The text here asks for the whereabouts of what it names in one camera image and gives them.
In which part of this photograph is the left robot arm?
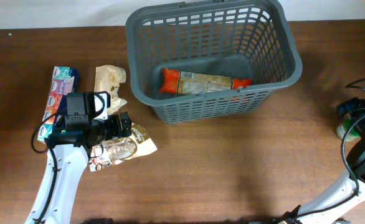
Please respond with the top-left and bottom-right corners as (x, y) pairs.
(26, 91), (132, 224)

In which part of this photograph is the brown cookie bag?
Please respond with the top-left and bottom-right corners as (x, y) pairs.
(88, 123), (157, 172)

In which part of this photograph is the Kleenex tissue multipack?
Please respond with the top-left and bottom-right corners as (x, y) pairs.
(37, 66), (80, 143)

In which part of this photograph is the green lid jar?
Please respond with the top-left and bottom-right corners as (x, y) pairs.
(336, 119), (360, 141)

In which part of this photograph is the orange San Remo pasta pack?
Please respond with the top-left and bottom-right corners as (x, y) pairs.
(159, 68), (252, 95)

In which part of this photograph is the beige snack bag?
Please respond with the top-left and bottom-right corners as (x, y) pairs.
(94, 65), (127, 115)

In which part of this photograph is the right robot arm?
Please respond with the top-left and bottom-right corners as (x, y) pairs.
(274, 98), (365, 224)

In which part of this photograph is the grey plastic shopping basket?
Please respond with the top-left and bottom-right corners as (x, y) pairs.
(125, 0), (303, 123)

